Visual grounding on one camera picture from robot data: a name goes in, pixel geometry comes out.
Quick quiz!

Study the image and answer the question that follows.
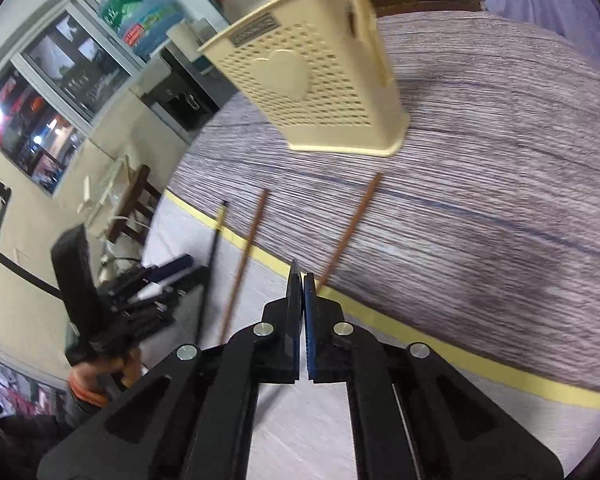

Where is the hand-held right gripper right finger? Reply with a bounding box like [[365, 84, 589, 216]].
[[304, 273, 564, 480]]

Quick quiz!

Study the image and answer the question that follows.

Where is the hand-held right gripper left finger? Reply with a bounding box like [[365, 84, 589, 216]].
[[37, 258, 304, 480]]

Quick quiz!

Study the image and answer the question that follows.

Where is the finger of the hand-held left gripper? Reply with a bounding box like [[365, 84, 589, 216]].
[[114, 266, 212, 328], [111, 253, 197, 295]]

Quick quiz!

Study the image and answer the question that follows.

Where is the black chopstick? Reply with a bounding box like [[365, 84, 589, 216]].
[[193, 200, 230, 344]]

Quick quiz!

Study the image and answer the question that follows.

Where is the brown wooden chopstick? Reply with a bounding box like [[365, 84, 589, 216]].
[[218, 188, 270, 345], [315, 172, 385, 293]]

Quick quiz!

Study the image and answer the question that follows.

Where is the cream perforated utensil holder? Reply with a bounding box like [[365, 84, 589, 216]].
[[196, 0, 411, 157]]

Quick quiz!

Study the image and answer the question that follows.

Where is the person's left hand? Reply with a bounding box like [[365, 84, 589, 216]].
[[67, 346, 144, 409]]

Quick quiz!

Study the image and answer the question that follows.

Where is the dark wooden stool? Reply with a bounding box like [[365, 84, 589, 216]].
[[103, 163, 162, 247]]

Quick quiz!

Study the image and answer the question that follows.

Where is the grey water dispenser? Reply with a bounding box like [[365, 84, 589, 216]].
[[129, 19, 242, 147]]

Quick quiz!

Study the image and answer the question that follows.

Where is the sliding glass window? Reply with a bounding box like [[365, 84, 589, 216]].
[[0, 0, 149, 199]]

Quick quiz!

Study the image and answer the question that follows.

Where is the purple striped tablecloth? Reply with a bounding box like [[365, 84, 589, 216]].
[[140, 9, 600, 480]]

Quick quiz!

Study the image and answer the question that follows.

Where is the white paper cup tube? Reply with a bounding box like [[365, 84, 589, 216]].
[[167, 19, 207, 50]]

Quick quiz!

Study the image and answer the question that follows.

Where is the blue water jug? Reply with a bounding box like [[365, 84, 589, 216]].
[[98, 0, 186, 60]]

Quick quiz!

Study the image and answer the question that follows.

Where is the purple floral cloth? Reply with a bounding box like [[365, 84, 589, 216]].
[[482, 0, 600, 82]]

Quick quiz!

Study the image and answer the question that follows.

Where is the black wall cable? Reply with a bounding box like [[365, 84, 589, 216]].
[[0, 167, 65, 302]]

